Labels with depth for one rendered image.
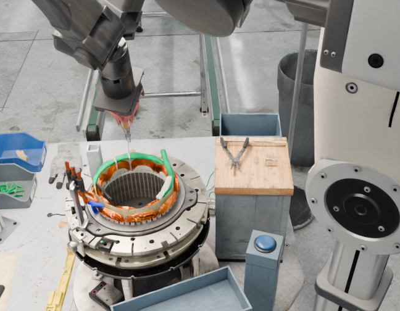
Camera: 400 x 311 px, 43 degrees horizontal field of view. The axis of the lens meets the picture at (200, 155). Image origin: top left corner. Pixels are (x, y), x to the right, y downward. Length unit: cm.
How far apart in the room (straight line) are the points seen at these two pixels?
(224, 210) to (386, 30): 99
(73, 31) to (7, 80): 320
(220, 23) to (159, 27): 400
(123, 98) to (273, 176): 49
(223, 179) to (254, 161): 10
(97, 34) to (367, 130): 41
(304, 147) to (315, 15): 248
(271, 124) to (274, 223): 31
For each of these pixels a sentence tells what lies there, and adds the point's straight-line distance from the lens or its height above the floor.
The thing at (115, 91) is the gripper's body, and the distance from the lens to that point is 89.
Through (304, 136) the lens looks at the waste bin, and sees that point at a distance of 277.
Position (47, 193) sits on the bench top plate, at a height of 78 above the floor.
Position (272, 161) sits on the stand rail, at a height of 108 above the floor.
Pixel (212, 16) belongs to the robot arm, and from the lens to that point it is 40.
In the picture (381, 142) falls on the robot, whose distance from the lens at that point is 58.
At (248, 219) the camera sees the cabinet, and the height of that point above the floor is 95.
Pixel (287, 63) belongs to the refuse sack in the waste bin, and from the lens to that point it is 283.
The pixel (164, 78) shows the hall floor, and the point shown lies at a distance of 368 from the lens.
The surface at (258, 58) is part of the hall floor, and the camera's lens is 391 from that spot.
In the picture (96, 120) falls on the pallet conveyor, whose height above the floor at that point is 76.
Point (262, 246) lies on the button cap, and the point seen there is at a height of 104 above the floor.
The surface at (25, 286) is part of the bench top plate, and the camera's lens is 146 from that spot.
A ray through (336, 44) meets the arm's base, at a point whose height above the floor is 174.
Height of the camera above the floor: 190
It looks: 40 degrees down
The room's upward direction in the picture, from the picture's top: 1 degrees counter-clockwise
